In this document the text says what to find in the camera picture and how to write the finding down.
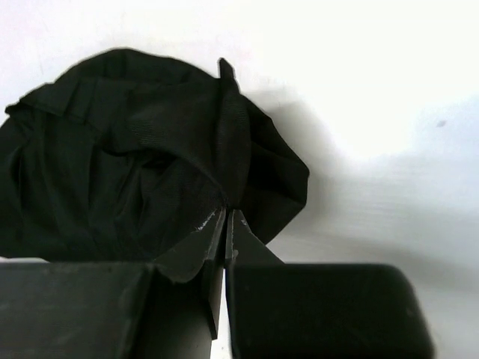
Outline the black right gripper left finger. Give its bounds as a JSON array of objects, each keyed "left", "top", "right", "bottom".
[{"left": 1, "top": 209, "right": 226, "bottom": 358}]

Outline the black pleated skirt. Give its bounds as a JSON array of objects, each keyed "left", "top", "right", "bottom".
[{"left": 1, "top": 49, "right": 309, "bottom": 261}]

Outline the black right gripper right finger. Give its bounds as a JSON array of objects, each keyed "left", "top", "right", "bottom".
[{"left": 225, "top": 210, "right": 435, "bottom": 358}]

